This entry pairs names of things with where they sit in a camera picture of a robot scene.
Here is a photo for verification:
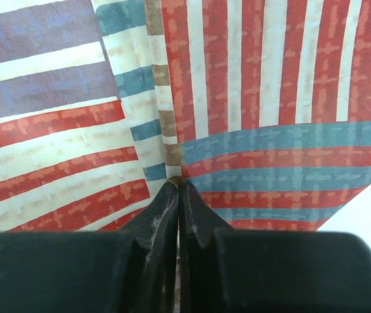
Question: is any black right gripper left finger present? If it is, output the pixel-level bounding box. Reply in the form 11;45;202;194
0;182;179;312

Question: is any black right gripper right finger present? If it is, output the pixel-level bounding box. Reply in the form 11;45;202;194
179;183;371;312

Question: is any striped patchwork placemat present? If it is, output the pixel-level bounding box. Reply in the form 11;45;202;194
0;1;371;231

